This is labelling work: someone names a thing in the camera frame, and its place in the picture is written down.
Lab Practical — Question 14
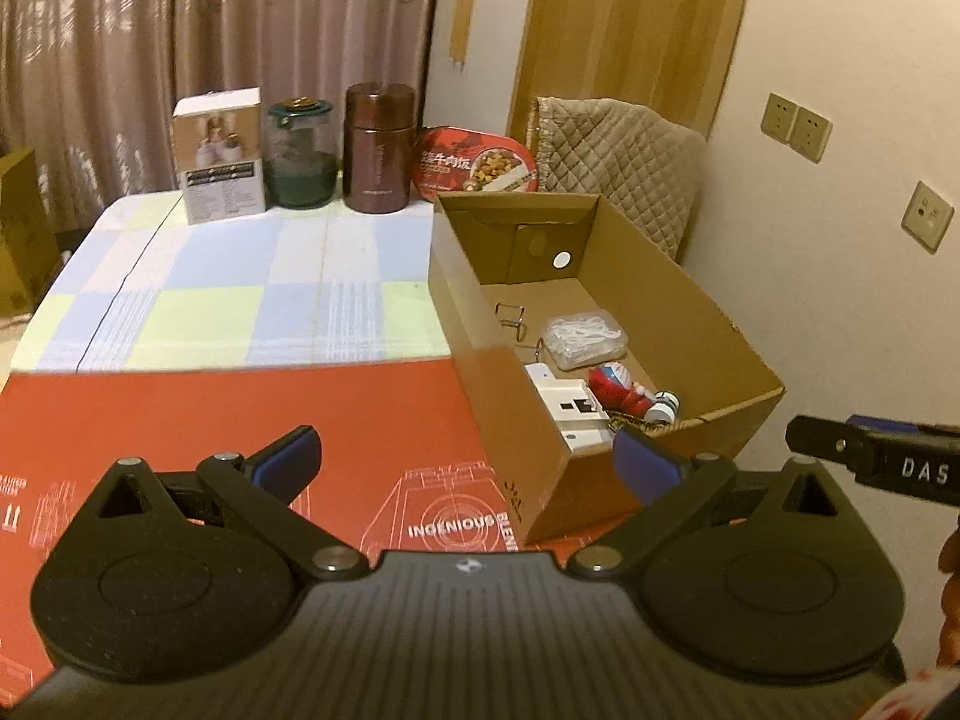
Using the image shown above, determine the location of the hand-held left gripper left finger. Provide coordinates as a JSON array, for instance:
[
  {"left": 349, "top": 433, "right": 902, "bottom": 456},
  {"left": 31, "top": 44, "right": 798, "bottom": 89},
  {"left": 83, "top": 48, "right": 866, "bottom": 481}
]
[{"left": 52, "top": 424, "right": 368, "bottom": 582}]

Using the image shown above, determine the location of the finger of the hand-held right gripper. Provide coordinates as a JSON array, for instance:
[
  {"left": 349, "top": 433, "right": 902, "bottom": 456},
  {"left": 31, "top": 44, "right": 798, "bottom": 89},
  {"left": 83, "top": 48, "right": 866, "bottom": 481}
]
[
  {"left": 846, "top": 412, "right": 960, "bottom": 438},
  {"left": 786, "top": 414, "right": 872, "bottom": 476}
]

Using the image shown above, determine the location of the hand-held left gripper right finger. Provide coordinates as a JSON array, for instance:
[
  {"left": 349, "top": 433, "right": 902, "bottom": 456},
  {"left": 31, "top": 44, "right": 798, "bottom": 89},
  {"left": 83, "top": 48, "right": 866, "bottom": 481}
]
[{"left": 566, "top": 426, "right": 876, "bottom": 582}]

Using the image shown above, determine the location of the metal key chain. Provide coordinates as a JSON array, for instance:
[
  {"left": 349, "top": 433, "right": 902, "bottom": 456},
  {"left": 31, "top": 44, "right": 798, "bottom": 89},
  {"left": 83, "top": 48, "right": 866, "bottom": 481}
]
[{"left": 604, "top": 409, "right": 676, "bottom": 437}]

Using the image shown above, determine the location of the white square charger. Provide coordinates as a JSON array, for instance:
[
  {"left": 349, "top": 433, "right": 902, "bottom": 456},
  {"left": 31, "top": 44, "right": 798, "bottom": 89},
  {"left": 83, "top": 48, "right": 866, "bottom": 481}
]
[{"left": 559, "top": 420, "right": 614, "bottom": 456}]

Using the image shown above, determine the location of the red toy figure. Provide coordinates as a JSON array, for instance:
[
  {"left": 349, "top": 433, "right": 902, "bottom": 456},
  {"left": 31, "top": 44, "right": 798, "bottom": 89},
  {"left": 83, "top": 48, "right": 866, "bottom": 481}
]
[{"left": 587, "top": 364, "right": 681, "bottom": 425}]

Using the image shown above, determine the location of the white wall socket panel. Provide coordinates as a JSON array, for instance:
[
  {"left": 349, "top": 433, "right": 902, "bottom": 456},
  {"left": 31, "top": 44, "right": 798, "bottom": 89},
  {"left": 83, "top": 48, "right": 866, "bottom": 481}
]
[{"left": 523, "top": 362, "right": 610, "bottom": 425}]

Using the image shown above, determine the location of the clear plastic bag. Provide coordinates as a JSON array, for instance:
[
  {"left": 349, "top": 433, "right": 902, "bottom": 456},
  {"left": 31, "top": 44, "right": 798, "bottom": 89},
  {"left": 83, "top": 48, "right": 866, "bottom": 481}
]
[{"left": 544, "top": 310, "right": 629, "bottom": 371}]

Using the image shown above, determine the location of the brown cardboard box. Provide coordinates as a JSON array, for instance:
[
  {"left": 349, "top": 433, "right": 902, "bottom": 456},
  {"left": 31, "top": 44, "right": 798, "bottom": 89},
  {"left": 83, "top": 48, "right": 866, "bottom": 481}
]
[{"left": 427, "top": 193, "right": 786, "bottom": 545}]

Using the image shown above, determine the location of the metal wire clip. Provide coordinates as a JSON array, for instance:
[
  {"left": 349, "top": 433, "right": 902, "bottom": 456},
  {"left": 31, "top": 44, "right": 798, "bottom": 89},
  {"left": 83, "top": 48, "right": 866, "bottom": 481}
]
[{"left": 495, "top": 304, "right": 530, "bottom": 346}]

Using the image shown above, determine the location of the person's right hand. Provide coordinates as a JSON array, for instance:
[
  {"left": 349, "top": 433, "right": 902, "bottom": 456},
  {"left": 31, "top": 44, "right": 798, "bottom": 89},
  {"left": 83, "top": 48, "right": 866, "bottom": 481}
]
[{"left": 937, "top": 529, "right": 960, "bottom": 668}]

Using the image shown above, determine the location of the red printed table mat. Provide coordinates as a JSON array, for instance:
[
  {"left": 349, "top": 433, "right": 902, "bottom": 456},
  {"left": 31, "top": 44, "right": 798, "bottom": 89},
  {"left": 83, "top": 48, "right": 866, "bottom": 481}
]
[{"left": 0, "top": 360, "right": 623, "bottom": 691}]

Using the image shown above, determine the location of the pastel checkered tablecloth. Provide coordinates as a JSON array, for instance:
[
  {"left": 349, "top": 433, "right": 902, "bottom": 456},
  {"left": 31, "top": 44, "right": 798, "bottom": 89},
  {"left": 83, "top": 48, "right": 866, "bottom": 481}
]
[{"left": 11, "top": 187, "right": 455, "bottom": 376}]

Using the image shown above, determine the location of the green glass jar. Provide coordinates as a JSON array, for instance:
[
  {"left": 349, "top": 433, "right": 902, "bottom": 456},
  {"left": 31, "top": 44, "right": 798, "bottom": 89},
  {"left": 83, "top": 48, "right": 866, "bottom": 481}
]
[{"left": 264, "top": 96, "right": 342, "bottom": 209}]

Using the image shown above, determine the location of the white product box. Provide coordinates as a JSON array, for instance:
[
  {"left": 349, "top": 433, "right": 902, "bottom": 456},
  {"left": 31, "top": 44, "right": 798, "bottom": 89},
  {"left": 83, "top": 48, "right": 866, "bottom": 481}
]
[{"left": 171, "top": 86, "right": 265, "bottom": 226}]

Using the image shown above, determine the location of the chair with quilted cover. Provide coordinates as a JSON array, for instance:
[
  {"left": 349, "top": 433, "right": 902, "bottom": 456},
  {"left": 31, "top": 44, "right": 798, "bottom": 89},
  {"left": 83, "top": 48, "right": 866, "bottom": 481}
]
[{"left": 527, "top": 96, "right": 707, "bottom": 263}]

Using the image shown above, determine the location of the brown thermos flask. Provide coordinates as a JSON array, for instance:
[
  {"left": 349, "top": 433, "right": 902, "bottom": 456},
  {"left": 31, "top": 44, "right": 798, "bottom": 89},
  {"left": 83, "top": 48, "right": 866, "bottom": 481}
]
[{"left": 343, "top": 82, "right": 417, "bottom": 215}]

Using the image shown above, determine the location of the plain brown cardboard carton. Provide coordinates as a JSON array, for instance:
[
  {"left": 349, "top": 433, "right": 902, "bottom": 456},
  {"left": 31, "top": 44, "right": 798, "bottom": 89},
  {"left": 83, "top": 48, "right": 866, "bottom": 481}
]
[{"left": 0, "top": 148, "right": 61, "bottom": 320}]

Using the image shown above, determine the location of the red instant rice box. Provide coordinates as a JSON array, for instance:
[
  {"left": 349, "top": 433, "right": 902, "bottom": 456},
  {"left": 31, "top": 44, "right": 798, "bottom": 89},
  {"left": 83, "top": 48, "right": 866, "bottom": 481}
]
[{"left": 411, "top": 125, "right": 542, "bottom": 200}]

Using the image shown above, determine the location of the brown patterned curtain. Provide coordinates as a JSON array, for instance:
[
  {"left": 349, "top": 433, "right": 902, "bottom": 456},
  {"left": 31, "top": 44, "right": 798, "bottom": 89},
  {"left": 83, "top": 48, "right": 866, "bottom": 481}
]
[{"left": 0, "top": 0, "right": 445, "bottom": 230}]

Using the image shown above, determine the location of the wooden door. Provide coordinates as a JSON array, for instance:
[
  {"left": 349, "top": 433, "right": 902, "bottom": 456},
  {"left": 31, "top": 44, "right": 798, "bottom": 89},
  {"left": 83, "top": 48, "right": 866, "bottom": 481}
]
[{"left": 506, "top": 0, "right": 758, "bottom": 140}]

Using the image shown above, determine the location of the beige wall socket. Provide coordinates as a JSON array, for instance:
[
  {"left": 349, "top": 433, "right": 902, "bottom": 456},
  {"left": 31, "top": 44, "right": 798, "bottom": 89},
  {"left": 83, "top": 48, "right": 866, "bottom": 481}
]
[
  {"left": 901, "top": 181, "right": 957, "bottom": 254},
  {"left": 791, "top": 106, "right": 833, "bottom": 163},
  {"left": 761, "top": 92, "right": 800, "bottom": 145}
]

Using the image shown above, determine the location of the yellow wall strip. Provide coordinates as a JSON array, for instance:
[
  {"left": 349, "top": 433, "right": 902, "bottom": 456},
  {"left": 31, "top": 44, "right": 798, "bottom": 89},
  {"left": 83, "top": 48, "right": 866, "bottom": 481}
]
[{"left": 448, "top": 0, "right": 479, "bottom": 74}]

